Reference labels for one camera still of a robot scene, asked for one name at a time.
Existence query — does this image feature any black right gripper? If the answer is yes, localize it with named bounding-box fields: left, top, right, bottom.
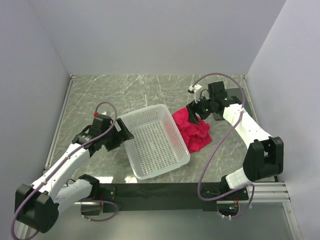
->
left=186, top=92, right=216, bottom=125

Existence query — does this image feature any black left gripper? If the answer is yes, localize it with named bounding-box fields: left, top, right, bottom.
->
left=101, top=118, right=134, bottom=151

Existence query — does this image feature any crimson red t-shirt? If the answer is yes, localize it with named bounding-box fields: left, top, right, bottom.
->
left=172, top=107, right=212, bottom=154

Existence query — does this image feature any white perforated plastic basket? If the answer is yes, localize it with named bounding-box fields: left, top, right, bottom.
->
left=120, top=104, right=191, bottom=180

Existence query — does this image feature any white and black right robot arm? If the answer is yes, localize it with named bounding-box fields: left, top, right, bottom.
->
left=186, top=81, right=284, bottom=200

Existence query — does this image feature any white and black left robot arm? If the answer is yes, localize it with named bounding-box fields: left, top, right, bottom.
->
left=14, top=114, right=134, bottom=233

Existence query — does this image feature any black wedge block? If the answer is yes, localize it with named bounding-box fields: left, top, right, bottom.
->
left=213, top=87, right=252, bottom=122

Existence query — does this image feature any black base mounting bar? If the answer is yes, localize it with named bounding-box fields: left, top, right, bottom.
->
left=72, top=182, right=250, bottom=213

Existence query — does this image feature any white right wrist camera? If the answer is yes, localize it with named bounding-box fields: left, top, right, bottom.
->
left=188, top=84, right=203, bottom=103

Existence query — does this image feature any aluminium frame rail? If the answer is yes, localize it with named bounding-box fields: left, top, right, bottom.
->
left=252, top=182, right=291, bottom=203

